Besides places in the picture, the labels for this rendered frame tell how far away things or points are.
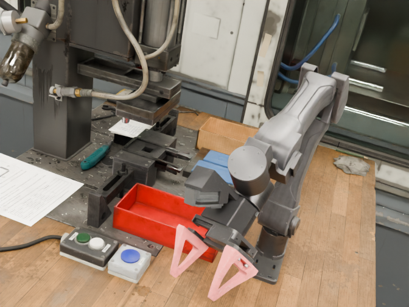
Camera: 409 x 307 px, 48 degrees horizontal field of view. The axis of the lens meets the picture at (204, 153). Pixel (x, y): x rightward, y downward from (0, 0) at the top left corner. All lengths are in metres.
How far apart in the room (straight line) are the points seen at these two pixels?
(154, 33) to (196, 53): 0.71
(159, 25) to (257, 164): 0.54
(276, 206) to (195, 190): 0.37
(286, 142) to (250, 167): 0.12
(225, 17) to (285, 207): 0.94
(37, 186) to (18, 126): 1.21
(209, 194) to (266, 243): 0.42
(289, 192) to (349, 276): 0.27
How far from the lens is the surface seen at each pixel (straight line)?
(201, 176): 0.67
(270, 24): 1.65
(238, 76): 1.77
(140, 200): 1.18
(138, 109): 1.11
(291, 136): 0.77
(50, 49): 1.25
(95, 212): 1.08
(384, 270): 2.00
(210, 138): 1.45
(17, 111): 2.39
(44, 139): 1.36
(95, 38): 1.16
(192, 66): 1.84
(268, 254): 1.08
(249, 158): 0.67
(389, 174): 1.76
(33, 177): 1.28
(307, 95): 0.86
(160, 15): 1.11
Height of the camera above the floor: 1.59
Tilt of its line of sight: 28 degrees down
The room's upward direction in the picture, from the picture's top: 10 degrees clockwise
